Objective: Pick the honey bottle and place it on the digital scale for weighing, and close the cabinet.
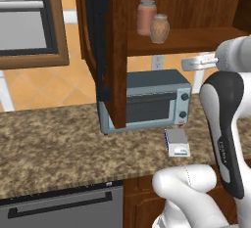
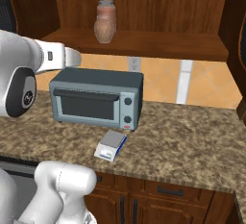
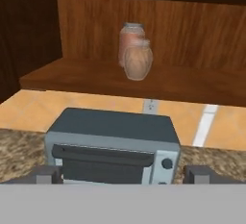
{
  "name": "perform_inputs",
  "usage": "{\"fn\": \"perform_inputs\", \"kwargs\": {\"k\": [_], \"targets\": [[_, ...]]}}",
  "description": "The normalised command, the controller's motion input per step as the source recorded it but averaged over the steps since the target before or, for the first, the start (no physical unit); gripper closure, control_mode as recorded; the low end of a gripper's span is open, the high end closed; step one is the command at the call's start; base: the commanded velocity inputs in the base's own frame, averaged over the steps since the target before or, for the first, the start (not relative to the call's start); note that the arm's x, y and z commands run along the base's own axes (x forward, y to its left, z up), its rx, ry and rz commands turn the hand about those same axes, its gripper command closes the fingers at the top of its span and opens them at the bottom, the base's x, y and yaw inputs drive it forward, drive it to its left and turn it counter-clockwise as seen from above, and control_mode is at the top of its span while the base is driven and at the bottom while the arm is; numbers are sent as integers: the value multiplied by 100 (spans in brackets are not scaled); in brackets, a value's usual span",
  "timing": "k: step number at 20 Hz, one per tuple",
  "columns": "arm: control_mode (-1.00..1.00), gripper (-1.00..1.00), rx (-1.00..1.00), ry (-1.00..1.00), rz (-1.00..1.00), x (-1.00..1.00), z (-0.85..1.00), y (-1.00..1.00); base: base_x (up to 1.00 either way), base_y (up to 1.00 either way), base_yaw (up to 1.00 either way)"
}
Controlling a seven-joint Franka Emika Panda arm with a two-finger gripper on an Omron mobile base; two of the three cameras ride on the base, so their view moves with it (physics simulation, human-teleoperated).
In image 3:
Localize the white wall socket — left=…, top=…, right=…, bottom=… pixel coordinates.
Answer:
left=142, top=98, right=159, bottom=113

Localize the dark wooden cabinet door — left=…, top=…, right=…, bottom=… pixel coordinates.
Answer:
left=0, top=0, right=63, bottom=105

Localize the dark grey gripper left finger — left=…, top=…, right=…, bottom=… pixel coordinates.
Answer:
left=3, top=164, right=64, bottom=186

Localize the brown wooden cabinet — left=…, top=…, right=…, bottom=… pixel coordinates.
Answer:
left=18, top=0, right=246, bottom=109

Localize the grey toaster oven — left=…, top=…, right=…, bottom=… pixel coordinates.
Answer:
left=43, top=107, right=182, bottom=186

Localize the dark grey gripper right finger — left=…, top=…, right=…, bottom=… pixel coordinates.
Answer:
left=183, top=164, right=245, bottom=186

